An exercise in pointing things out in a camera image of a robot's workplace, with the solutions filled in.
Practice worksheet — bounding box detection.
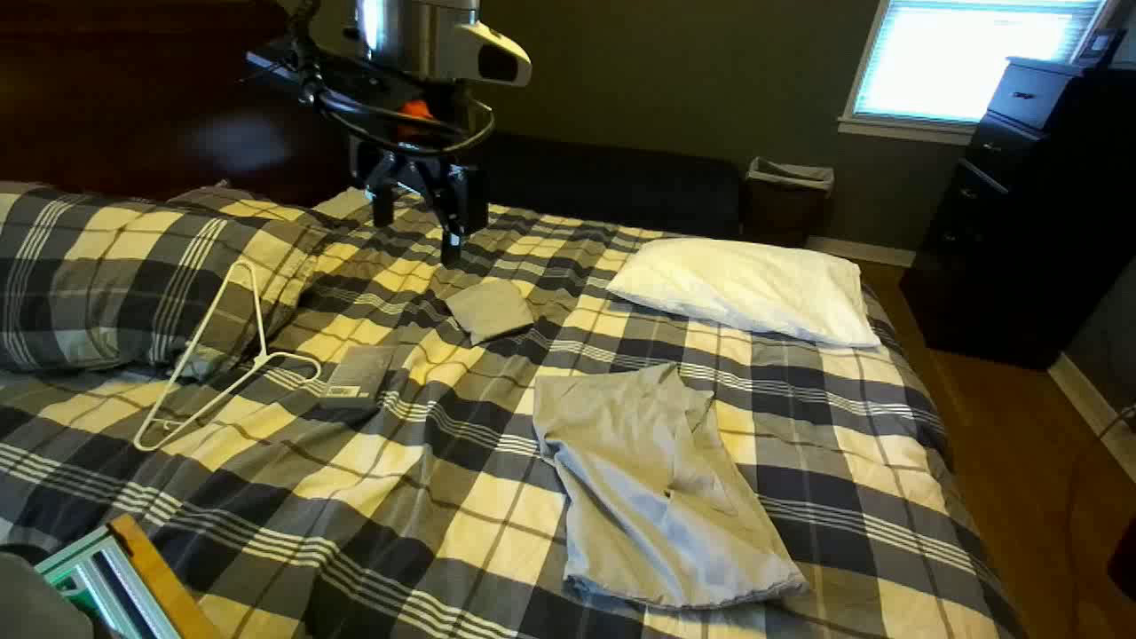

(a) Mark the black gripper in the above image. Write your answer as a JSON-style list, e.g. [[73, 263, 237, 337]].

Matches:
[[351, 139, 489, 271]]

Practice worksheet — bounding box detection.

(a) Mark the light blue-grey cloth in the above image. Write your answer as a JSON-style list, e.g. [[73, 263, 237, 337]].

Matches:
[[526, 363, 812, 614]]

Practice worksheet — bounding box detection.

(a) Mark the small folded grey cloth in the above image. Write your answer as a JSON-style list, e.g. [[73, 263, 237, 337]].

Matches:
[[439, 276, 539, 346]]

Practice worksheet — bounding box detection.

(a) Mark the yellow grey plaid bedspread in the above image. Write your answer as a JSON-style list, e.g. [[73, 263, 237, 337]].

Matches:
[[0, 172, 1029, 639]]

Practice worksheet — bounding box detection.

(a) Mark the dark wooden headboard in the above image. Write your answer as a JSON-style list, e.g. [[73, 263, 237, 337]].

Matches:
[[0, 0, 361, 211]]

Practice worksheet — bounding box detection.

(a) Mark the plaid pillow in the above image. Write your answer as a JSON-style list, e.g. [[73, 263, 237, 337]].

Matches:
[[0, 177, 327, 383]]

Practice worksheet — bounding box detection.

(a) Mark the white pillow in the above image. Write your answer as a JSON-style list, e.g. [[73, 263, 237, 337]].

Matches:
[[603, 233, 887, 356]]

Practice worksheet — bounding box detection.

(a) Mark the brown laundry hamper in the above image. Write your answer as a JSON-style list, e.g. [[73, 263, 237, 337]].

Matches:
[[738, 153, 839, 240]]

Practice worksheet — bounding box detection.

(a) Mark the grey plastic housing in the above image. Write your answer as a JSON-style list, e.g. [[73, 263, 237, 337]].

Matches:
[[0, 546, 97, 639]]

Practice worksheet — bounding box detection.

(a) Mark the bright window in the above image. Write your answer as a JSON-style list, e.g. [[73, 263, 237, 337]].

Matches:
[[839, 0, 1119, 150]]

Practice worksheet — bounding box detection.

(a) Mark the black dresser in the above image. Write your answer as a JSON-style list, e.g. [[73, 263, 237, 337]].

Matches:
[[897, 54, 1136, 371]]

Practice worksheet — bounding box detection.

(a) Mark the small black dresser-top object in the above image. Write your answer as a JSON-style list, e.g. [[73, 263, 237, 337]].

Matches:
[[1078, 24, 1126, 66]]

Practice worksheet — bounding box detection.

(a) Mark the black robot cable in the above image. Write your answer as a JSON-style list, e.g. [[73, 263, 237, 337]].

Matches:
[[241, 46, 500, 160]]

